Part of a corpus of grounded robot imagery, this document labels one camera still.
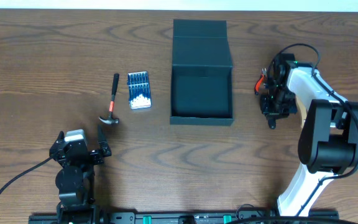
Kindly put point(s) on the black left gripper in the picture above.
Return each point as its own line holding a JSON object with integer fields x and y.
{"x": 92, "y": 154}

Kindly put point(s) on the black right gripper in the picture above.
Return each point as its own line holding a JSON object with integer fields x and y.
{"x": 271, "y": 114}

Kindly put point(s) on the black yellow screwdriver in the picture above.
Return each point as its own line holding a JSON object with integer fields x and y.
{"x": 272, "y": 123}

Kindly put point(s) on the orange scraper wooden handle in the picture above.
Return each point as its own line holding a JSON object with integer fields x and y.
{"x": 302, "y": 110}

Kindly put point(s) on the red handled cutting pliers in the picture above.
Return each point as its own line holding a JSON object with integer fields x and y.
{"x": 258, "y": 83}

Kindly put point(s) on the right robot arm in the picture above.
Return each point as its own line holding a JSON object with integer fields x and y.
{"x": 328, "y": 143}

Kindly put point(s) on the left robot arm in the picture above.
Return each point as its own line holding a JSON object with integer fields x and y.
{"x": 75, "y": 181}

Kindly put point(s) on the dark green open box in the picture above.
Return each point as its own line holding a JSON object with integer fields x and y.
{"x": 201, "y": 81}

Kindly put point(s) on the black handled claw hammer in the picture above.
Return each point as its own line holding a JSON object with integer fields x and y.
{"x": 110, "y": 120}

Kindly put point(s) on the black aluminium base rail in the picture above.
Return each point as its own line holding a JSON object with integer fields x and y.
{"x": 154, "y": 218}

